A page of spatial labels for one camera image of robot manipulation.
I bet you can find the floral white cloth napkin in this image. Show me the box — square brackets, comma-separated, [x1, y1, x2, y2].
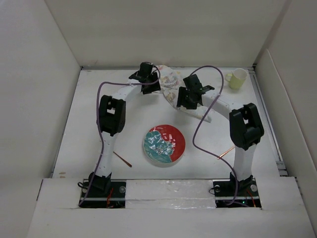
[158, 65, 208, 120]

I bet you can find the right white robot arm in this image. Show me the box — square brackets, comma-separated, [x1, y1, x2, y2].
[177, 74, 264, 195]

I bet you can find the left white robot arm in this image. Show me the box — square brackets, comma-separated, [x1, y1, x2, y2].
[89, 62, 160, 197]

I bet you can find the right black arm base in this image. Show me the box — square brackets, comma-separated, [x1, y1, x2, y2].
[209, 174, 262, 208]

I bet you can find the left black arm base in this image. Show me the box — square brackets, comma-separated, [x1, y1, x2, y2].
[77, 179, 126, 209]

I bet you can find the red and teal plate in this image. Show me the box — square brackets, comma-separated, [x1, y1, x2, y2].
[143, 124, 186, 168]

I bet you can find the pale yellow mug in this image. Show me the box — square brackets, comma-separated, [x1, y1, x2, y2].
[225, 68, 248, 90]

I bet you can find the copper fork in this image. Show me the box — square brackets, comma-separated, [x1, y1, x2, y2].
[217, 146, 235, 160]

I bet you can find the copper spoon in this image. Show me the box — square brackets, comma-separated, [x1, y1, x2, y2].
[113, 152, 132, 168]

